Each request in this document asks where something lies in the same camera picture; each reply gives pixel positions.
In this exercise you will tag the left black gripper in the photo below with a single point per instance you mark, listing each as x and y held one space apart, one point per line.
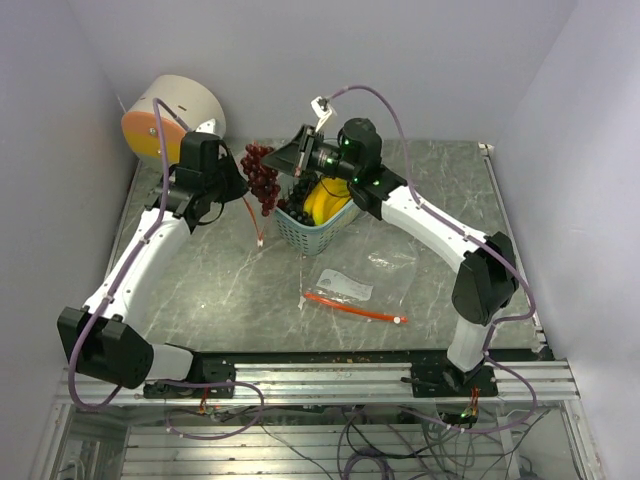
239 186

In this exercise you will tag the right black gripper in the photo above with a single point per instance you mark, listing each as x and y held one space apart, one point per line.
295 157

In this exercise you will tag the red grape bunch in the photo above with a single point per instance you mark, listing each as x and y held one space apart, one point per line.
261 179

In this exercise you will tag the clear zip bag orange zipper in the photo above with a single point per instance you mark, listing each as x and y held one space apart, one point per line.
260 225

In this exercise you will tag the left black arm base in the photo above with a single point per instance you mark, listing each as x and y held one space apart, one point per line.
206 368

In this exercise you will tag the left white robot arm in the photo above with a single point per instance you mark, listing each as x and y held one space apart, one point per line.
100 339

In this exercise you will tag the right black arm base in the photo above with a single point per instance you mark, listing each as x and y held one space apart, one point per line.
436 377

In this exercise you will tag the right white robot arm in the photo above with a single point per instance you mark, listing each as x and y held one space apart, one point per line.
484 265

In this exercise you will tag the dark blue grape bunch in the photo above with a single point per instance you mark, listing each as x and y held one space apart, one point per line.
292 204

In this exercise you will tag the yellow banana bunch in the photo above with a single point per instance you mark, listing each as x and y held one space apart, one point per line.
326 199

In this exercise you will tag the light blue plastic basket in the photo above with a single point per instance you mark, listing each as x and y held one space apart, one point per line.
312 240

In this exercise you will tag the white cylinder orange lid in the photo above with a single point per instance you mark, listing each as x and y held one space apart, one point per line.
187 104

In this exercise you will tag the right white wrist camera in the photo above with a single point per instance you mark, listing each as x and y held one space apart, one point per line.
324 112

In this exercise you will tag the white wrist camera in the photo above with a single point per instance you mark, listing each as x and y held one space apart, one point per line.
324 112
211 126

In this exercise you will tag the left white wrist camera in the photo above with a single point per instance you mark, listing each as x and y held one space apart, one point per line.
211 126

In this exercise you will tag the aluminium frame rail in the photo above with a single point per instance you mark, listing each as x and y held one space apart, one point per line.
380 383

